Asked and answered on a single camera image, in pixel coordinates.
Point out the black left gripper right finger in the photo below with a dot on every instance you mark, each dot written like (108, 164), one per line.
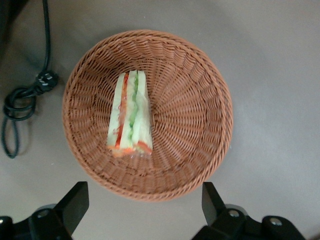
(212, 205)

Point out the brown round wicker basket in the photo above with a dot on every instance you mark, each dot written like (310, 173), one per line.
(190, 120)

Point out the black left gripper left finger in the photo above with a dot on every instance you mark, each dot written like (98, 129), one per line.
(72, 207)

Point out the wrapped triangle sandwich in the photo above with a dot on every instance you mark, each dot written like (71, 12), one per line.
(130, 117)

